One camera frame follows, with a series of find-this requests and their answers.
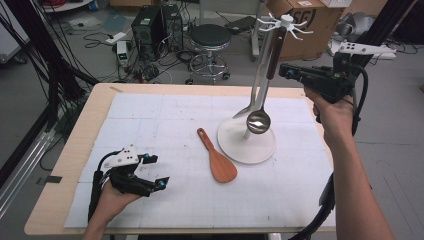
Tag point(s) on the black round stool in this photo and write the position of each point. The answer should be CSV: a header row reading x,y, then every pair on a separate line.
x,y
210,35

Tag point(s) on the white flat board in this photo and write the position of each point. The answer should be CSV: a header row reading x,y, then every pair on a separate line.
x,y
390,56

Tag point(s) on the black tape piece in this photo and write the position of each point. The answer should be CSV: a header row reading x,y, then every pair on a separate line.
x,y
53,179

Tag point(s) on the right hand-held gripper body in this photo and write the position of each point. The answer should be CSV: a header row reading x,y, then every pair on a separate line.
x,y
320,80

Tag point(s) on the black metal frame strut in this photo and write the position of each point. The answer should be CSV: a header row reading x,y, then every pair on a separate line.
x,y
40,40
390,20

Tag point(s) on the brown tape strip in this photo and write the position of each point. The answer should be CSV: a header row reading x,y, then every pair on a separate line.
x,y
116,89

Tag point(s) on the grey bag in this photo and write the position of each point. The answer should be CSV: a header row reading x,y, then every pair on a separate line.
x,y
356,26

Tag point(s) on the wooden rice paddle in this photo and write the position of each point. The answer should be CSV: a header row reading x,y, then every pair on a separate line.
x,y
221,168

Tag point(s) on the person's left hand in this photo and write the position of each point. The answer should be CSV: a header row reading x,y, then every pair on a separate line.
x,y
113,206

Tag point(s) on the white cabinet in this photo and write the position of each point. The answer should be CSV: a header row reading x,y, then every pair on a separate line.
x,y
10,40

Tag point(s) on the large black computer tower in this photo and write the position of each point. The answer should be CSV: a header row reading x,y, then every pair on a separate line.
x,y
146,30

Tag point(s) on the white round table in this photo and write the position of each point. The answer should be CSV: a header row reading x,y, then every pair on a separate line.
x,y
66,6

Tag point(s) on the white utensil rack stand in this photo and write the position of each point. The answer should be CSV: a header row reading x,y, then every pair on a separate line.
x,y
240,146

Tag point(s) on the white keyboard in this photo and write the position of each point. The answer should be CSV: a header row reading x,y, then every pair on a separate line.
x,y
335,2

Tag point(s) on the white power strip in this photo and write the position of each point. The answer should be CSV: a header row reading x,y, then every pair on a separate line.
x,y
116,37

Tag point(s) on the aluminium rail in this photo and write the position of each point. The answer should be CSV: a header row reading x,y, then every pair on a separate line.
x,y
23,170

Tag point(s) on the cardboard box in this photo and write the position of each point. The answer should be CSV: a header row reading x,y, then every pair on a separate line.
x,y
316,36

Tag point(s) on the stainless steel spatula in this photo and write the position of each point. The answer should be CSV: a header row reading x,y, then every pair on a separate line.
x,y
245,112

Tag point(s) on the white device with green display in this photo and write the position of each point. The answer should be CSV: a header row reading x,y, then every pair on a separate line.
x,y
122,53

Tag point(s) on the person's right hand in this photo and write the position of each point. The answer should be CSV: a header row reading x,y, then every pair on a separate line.
x,y
335,116

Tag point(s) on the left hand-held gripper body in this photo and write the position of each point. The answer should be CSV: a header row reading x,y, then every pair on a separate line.
x,y
128,178

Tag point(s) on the slim black computer tower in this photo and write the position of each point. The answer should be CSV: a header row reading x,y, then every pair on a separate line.
x,y
173,23

